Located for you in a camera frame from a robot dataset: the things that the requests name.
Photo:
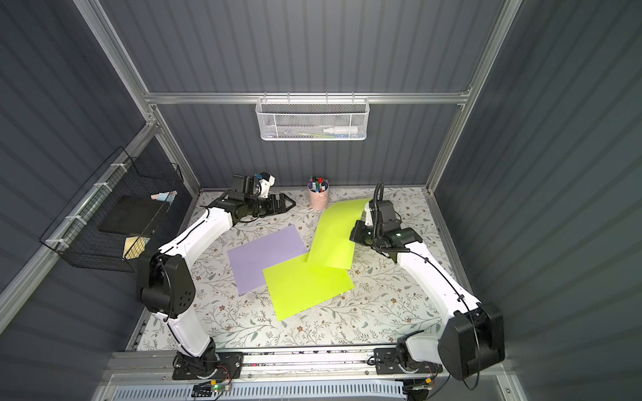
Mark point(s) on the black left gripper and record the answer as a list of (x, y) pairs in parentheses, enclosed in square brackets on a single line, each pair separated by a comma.
[(271, 203)]

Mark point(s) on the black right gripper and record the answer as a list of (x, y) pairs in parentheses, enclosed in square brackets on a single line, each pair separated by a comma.
[(376, 243)]

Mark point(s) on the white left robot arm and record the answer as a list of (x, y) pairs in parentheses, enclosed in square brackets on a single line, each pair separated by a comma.
[(164, 283)]

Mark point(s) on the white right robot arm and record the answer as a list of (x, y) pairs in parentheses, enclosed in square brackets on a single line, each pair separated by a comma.
[(471, 334)]

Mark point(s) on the pink pen cup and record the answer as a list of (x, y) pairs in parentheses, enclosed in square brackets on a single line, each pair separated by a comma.
[(318, 201)]

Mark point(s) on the colored markers in cup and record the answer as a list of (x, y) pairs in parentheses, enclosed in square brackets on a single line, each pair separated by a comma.
[(318, 184)]

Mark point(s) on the lavender paper sheet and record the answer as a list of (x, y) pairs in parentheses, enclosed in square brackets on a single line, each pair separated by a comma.
[(250, 260)]

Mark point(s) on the lime green paper sheet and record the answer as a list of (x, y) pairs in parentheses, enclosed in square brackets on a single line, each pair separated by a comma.
[(296, 285)]

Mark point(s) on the white bottle in basket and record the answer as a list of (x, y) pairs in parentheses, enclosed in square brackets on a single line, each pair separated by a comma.
[(341, 131)]

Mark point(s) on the pastel sticky notes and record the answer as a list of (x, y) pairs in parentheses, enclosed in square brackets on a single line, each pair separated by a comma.
[(164, 196)]

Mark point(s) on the black notebook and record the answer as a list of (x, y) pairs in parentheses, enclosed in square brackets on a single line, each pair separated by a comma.
[(134, 216)]

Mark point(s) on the yellow sticky note pad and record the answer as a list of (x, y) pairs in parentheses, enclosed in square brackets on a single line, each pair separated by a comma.
[(134, 246)]

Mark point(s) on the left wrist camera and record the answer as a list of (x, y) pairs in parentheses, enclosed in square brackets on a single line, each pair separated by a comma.
[(259, 185)]

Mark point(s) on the white wire mesh basket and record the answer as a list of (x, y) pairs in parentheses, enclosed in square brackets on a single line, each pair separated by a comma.
[(289, 121)]

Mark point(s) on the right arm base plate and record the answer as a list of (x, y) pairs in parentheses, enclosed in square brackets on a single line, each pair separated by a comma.
[(389, 361)]

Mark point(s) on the black wire wall basket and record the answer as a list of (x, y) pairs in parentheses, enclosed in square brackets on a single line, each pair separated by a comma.
[(75, 235)]

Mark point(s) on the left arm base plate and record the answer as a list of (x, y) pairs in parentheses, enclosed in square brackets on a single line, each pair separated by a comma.
[(220, 366)]

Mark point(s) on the aluminium mounting rail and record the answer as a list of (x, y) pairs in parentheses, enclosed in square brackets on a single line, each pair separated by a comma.
[(262, 365)]

